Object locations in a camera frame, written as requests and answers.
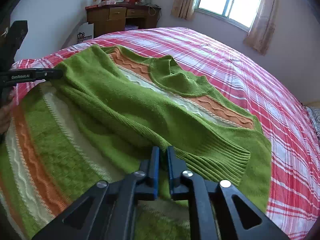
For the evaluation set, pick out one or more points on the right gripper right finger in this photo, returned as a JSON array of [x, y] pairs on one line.
[[217, 210]]

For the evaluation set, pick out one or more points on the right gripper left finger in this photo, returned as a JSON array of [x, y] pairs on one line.
[[107, 210]]

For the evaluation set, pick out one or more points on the green orange striped knit sweater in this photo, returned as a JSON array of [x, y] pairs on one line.
[[104, 116]]

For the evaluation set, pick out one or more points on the person's left hand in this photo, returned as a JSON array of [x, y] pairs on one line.
[[6, 112]]

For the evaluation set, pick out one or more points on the brown wooden desk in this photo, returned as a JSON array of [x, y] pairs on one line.
[[122, 16]]

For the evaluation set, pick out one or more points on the grey patterned pillow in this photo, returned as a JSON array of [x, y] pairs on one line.
[[314, 114]]

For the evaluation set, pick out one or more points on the red white plaid bedsheet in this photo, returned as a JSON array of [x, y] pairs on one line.
[[294, 194]]

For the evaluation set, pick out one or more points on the right beige curtain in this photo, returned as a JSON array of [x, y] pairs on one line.
[[263, 27]]

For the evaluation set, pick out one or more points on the beige curtain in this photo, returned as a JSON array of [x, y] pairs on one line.
[[263, 27], [183, 9]]

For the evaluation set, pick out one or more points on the left beige curtain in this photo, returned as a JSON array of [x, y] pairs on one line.
[[183, 9]]

